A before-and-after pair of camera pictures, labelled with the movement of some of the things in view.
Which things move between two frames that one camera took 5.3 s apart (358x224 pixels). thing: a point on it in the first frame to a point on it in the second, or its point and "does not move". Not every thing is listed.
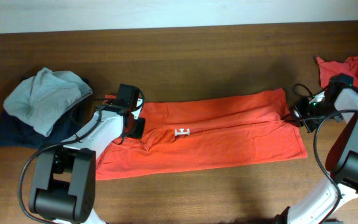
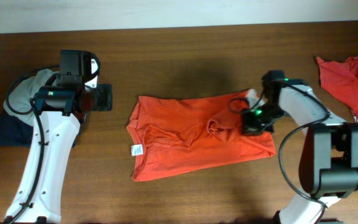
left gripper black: x=138 y=133 to x=105 y=101
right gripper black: x=297 y=114 to x=250 y=127
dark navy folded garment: x=11 y=130 does not move
